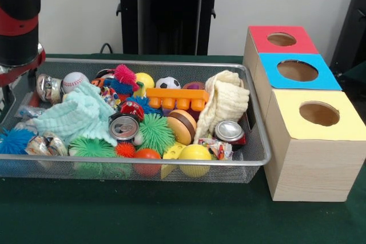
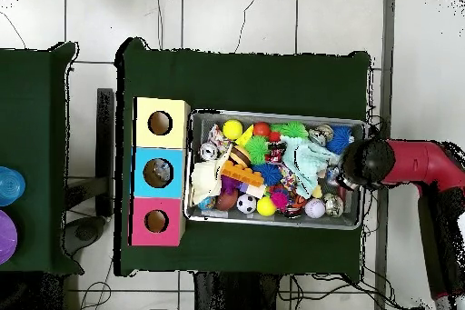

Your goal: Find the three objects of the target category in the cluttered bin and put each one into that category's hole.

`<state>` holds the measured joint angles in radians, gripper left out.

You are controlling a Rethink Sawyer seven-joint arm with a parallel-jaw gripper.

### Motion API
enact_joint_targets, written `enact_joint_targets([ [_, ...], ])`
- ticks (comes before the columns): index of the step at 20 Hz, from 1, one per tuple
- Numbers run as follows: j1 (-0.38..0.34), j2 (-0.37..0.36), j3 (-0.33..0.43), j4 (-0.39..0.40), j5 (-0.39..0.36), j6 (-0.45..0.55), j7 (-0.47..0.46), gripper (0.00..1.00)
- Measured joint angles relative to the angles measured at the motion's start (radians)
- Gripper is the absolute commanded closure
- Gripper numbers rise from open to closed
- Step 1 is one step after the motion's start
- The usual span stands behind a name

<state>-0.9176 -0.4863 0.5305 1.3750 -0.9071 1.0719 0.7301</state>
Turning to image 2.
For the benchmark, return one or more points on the crushed clear plastic bottle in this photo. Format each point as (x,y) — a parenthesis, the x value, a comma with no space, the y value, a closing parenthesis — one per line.
(332,175)
(165,169)

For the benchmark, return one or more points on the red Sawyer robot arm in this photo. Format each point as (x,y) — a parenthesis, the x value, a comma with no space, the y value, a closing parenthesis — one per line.
(370,162)

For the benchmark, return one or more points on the shallow mesh bin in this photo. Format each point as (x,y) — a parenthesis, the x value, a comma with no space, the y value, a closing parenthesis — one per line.
(232,220)

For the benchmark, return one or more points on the toy hamburger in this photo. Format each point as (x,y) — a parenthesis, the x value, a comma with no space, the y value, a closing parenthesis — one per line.
(239,156)

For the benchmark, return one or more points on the orange toy building block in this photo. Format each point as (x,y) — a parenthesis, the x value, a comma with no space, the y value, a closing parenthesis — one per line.
(241,173)

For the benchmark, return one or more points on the green spiky ball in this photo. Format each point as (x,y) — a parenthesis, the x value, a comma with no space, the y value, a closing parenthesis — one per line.
(256,149)

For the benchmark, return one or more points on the yellow ball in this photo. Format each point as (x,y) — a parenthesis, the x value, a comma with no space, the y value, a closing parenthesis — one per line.
(232,129)

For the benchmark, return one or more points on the cream cloth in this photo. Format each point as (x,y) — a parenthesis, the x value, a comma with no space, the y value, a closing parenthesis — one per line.
(205,179)

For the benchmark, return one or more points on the small soccer ball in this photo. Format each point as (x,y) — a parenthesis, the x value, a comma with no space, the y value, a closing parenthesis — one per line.
(247,204)

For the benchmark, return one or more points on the mint green cloth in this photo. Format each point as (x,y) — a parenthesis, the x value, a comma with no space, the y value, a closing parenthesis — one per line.
(303,161)

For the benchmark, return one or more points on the dark green tablecloth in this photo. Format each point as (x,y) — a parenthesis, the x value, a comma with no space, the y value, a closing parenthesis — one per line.
(32,106)
(236,77)

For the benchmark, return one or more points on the white baseball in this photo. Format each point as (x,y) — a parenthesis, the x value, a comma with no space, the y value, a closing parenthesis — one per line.
(314,208)

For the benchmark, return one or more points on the large blue spiky ball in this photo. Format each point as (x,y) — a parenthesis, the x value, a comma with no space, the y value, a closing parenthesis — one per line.
(339,140)

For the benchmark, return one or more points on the blue plastic lid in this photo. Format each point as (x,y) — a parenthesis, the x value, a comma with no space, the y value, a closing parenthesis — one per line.
(10,186)

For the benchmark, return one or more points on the purple plastic lid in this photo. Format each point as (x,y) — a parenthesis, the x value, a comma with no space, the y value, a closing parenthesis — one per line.
(6,237)

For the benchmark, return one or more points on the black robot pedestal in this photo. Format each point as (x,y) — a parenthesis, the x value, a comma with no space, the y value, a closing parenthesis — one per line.
(225,292)

